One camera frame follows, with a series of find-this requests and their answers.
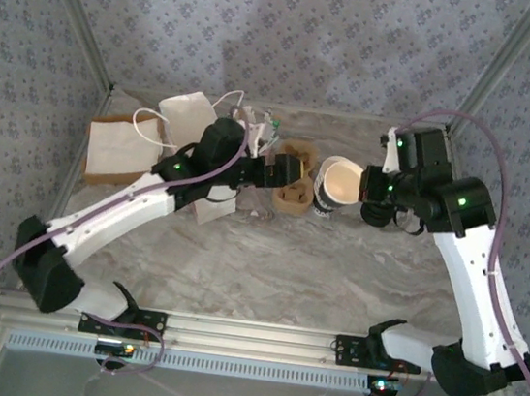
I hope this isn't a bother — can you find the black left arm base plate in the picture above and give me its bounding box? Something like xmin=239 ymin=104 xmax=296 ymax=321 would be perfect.
xmin=77 ymin=299 xmax=170 ymax=343

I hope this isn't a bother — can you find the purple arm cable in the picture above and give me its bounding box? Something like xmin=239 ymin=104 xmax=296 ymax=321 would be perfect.
xmin=359 ymin=103 xmax=530 ymax=396
xmin=0 ymin=98 xmax=251 ymax=389

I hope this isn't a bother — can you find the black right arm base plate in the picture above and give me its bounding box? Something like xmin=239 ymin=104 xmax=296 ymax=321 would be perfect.
xmin=332 ymin=332 xmax=425 ymax=377

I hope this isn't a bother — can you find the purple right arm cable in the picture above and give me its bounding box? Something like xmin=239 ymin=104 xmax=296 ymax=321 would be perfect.
xmin=359 ymin=103 xmax=530 ymax=396

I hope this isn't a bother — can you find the aluminium left frame post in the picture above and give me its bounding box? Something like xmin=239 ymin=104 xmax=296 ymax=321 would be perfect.
xmin=16 ymin=0 xmax=129 ymax=94

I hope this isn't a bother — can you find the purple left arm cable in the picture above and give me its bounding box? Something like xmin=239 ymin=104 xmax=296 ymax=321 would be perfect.
xmin=0 ymin=98 xmax=251 ymax=389

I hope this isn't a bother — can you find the white cartoon print paper bag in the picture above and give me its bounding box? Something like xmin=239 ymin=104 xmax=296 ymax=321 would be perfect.
xmin=119 ymin=76 xmax=254 ymax=230

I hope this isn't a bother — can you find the white paper cup stack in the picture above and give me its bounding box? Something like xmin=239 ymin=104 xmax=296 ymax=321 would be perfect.
xmin=310 ymin=151 xmax=368 ymax=223

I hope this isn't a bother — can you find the aluminium right frame post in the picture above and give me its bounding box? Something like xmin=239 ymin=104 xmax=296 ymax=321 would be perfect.
xmin=444 ymin=0 xmax=530 ymax=146

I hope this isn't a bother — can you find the aluminium frame post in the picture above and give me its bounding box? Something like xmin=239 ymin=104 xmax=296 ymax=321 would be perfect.
xmin=16 ymin=0 xmax=129 ymax=94
xmin=444 ymin=0 xmax=530 ymax=146

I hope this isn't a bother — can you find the brown pulp cup carrier stack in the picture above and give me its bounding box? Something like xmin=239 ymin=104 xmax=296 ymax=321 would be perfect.
xmin=269 ymin=136 xmax=323 ymax=219

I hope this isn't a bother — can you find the white napkin stack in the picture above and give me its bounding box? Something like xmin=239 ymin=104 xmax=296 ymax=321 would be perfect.
xmin=83 ymin=110 xmax=167 ymax=184

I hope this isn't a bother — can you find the grey slotted cable duct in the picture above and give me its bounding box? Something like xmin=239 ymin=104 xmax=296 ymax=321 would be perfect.
xmin=5 ymin=325 xmax=376 ymax=396

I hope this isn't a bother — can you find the green striped wrapped straw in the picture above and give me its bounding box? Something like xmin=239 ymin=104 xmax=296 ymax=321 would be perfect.
xmin=265 ymin=117 xmax=284 ymax=148

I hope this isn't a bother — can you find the long aluminium base rail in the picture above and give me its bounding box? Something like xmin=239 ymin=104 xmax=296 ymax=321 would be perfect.
xmin=0 ymin=287 xmax=442 ymax=383

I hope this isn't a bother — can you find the black cup lid stack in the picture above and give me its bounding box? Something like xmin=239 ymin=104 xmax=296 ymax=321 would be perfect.
xmin=358 ymin=201 xmax=395 ymax=231

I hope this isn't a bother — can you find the aluminium right table rail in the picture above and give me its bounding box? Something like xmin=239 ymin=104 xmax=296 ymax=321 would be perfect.
xmin=442 ymin=129 xmax=470 ymax=181

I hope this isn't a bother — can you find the brown cardboard tray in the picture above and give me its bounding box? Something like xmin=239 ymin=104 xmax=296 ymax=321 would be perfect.
xmin=80 ymin=105 xmax=171 ymax=194

